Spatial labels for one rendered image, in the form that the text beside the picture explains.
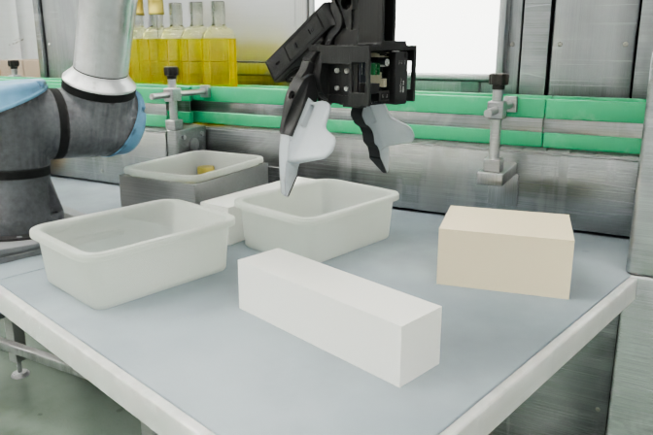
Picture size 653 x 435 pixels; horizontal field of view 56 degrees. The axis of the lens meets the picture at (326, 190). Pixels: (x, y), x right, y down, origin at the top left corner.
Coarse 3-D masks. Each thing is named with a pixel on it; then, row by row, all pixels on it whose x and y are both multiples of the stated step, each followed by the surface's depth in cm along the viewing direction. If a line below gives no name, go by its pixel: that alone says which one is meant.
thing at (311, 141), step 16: (304, 112) 56; (320, 112) 56; (304, 128) 56; (320, 128) 55; (288, 144) 55; (304, 144) 55; (320, 144) 54; (288, 160) 55; (304, 160) 55; (288, 176) 56; (288, 192) 56
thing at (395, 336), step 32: (256, 256) 71; (288, 256) 71; (256, 288) 68; (288, 288) 64; (320, 288) 62; (352, 288) 62; (384, 288) 62; (288, 320) 65; (320, 320) 61; (352, 320) 58; (384, 320) 55; (416, 320) 55; (352, 352) 59; (384, 352) 56; (416, 352) 56
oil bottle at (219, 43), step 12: (216, 24) 130; (204, 36) 130; (216, 36) 129; (228, 36) 130; (204, 48) 131; (216, 48) 129; (228, 48) 131; (204, 60) 131; (216, 60) 130; (228, 60) 131; (204, 72) 132; (216, 72) 131; (228, 72) 132; (216, 84) 131; (228, 84) 132
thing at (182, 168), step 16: (160, 160) 115; (176, 160) 119; (192, 160) 123; (208, 160) 124; (224, 160) 122; (240, 160) 120; (256, 160) 115; (144, 176) 104; (160, 176) 102; (176, 176) 101; (192, 176) 100; (208, 176) 102
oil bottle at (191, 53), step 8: (184, 32) 132; (192, 32) 131; (200, 32) 131; (184, 40) 132; (192, 40) 131; (200, 40) 131; (184, 48) 133; (192, 48) 132; (200, 48) 131; (184, 56) 133; (192, 56) 132; (200, 56) 132; (184, 64) 134; (192, 64) 133; (200, 64) 132; (184, 72) 134; (192, 72) 133; (200, 72) 132; (184, 80) 135; (192, 80) 134; (200, 80) 133
